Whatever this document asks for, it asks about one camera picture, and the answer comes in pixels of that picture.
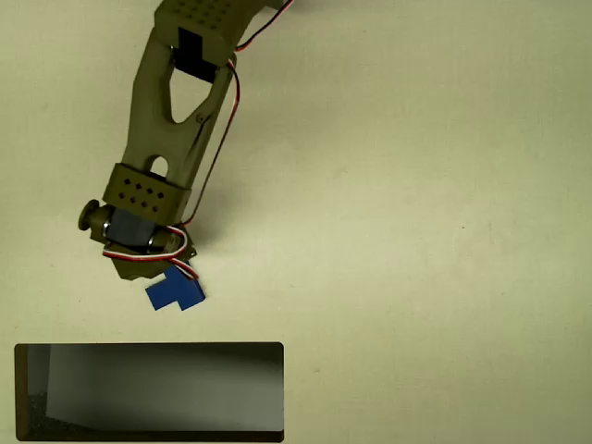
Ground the red white black wrist wire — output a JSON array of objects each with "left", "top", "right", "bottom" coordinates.
[{"left": 102, "top": 224, "right": 201, "bottom": 282}]

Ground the blue T-shaped block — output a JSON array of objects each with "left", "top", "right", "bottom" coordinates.
[{"left": 144, "top": 264, "right": 206, "bottom": 313}]

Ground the dark rectangular bin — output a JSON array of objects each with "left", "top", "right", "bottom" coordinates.
[{"left": 13, "top": 341, "right": 286, "bottom": 444}]

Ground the red black upper arm cable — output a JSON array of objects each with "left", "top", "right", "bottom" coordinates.
[{"left": 233, "top": 0, "right": 297, "bottom": 53}]

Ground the red black forearm cable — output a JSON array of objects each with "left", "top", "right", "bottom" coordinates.
[{"left": 183, "top": 58, "right": 242, "bottom": 228}]

